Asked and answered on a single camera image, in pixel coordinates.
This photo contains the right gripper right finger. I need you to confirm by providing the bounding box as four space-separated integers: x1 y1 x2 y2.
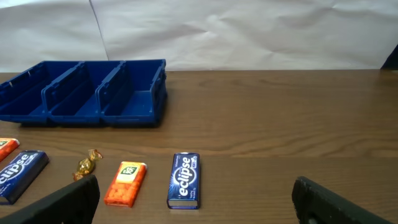
291 175 394 224

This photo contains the gold candy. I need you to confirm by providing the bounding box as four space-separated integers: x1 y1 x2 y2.
72 149 103 182

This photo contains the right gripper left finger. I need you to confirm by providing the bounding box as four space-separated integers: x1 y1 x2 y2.
0 174 101 224

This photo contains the orange candy box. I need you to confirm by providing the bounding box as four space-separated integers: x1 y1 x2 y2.
103 161 148 208
0 138 21 163

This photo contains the blue tray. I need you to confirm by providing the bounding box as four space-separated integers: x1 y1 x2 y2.
0 58 169 128

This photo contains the blue candy pack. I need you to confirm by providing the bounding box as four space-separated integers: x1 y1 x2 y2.
0 150 50 205
167 152 201 210

